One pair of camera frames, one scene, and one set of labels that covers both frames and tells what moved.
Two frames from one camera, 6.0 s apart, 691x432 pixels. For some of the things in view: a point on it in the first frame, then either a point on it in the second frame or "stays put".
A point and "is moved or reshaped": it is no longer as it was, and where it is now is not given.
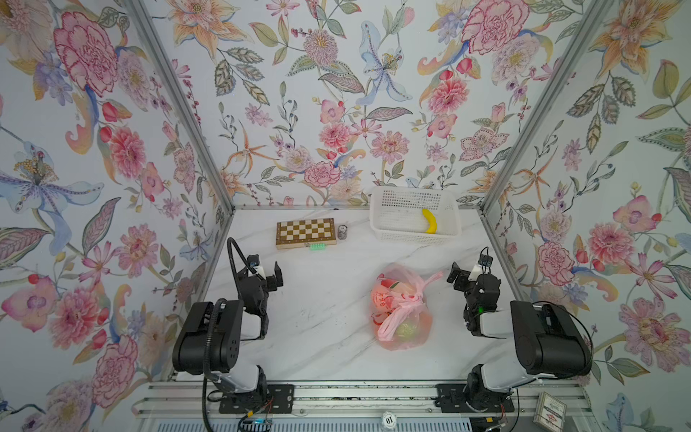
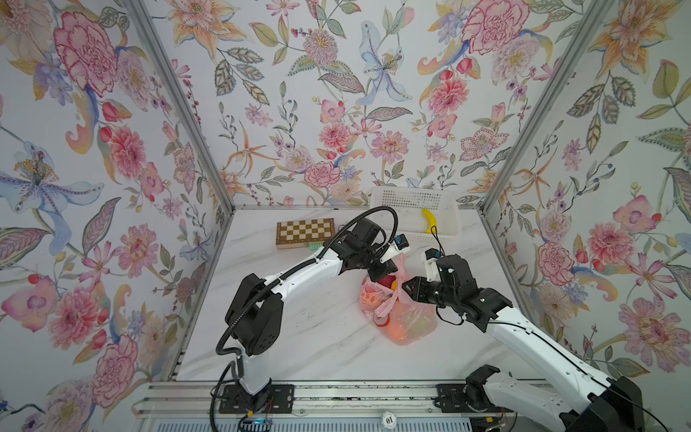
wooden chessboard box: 301,233 stays put
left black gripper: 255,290 → 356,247
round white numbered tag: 389,419 stays put
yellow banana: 433,223 stays put
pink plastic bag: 399,316 is moved or reshaped
